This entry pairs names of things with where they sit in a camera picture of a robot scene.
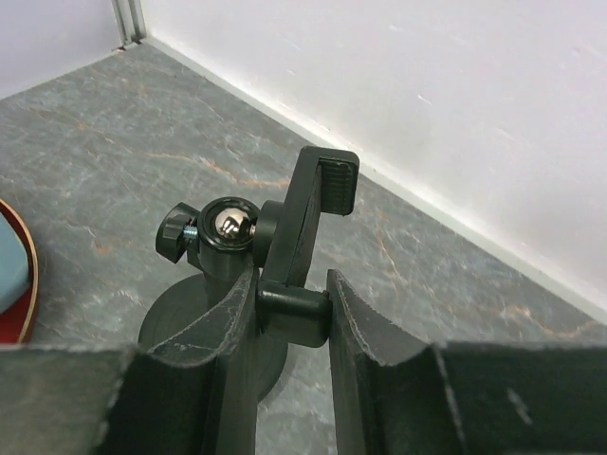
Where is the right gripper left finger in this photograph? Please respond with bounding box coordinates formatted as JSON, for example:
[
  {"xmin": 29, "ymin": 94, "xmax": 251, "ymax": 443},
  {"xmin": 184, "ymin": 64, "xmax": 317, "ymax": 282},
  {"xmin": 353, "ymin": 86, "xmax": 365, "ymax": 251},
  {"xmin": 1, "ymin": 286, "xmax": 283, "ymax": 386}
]
[{"xmin": 1, "ymin": 266, "xmax": 259, "ymax": 454}]

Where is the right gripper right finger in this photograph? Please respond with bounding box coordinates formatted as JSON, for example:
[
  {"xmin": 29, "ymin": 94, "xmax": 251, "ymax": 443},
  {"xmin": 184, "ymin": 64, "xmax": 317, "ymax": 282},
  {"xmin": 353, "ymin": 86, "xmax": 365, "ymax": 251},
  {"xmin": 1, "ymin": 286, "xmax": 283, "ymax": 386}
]
[{"xmin": 327, "ymin": 270, "xmax": 606, "ymax": 454}]

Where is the black round phone stand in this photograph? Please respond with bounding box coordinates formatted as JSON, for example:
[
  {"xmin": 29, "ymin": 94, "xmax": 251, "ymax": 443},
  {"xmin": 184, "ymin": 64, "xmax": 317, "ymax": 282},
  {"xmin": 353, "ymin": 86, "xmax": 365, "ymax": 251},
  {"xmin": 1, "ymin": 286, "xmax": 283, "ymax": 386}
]
[{"xmin": 138, "ymin": 146, "xmax": 359, "ymax": 398}]

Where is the red round tray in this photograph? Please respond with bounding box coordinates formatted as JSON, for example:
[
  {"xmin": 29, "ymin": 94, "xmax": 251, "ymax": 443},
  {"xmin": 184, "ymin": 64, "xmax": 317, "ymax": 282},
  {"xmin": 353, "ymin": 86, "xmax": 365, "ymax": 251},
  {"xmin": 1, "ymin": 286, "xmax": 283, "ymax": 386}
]
[{"xmin": 1, "ymin": 199, "xmax": 40, "ymax": 344}]

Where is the white mug light blue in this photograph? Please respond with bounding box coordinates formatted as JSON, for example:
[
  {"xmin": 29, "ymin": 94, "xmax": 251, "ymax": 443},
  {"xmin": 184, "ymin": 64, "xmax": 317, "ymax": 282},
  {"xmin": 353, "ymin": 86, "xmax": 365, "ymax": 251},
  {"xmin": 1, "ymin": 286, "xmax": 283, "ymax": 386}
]
[{"xmin": 0, "ymin": 215, "xmax": 30, "ymax": 314}]

